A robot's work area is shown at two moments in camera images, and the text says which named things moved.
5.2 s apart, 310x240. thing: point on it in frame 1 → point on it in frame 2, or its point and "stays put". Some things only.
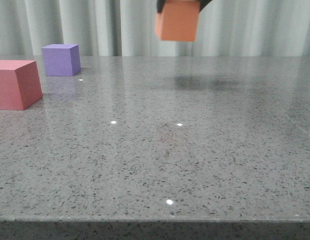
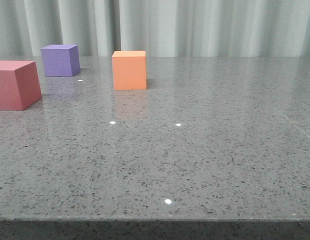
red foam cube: (17, 84) stays put
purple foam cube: (61, 59) stays put
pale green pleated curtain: (126, 28) stays put
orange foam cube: (178, 21) → (129, 70)
